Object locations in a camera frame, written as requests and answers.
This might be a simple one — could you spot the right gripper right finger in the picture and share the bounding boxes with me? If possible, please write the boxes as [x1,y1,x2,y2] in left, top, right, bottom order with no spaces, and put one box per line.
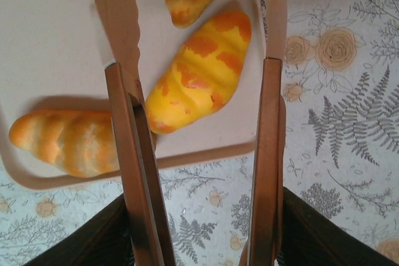
[276,187,399,266]

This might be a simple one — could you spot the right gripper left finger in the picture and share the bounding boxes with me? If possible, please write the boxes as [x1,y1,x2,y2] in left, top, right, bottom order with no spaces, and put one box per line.
[23,193,138,266]

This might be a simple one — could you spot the long striped fake bread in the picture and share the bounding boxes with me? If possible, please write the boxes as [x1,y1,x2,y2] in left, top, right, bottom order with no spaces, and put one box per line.
[8,108,156,179]

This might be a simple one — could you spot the kitchen tongs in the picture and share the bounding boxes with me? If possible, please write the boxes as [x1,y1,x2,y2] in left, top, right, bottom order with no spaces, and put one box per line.
[92,0,287,266]

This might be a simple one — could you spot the yellow-orange fake croissant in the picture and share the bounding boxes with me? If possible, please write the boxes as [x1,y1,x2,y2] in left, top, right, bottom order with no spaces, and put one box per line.
[145,9,252,135]

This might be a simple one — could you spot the beige plastic tray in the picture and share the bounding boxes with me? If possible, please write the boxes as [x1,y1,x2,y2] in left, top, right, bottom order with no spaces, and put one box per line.
[0,0,287,189]

